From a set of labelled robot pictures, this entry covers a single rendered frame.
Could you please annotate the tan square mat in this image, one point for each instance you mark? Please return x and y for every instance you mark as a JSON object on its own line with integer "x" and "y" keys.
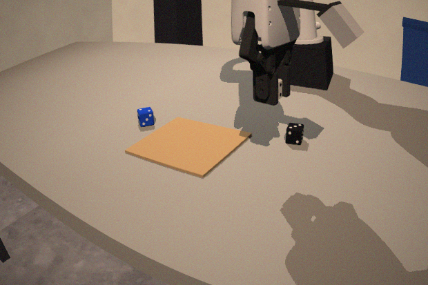
{"x": 189, "y": 146}

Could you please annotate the blue die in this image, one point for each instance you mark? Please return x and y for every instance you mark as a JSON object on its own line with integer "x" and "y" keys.
{"x": 145, "y": 116}

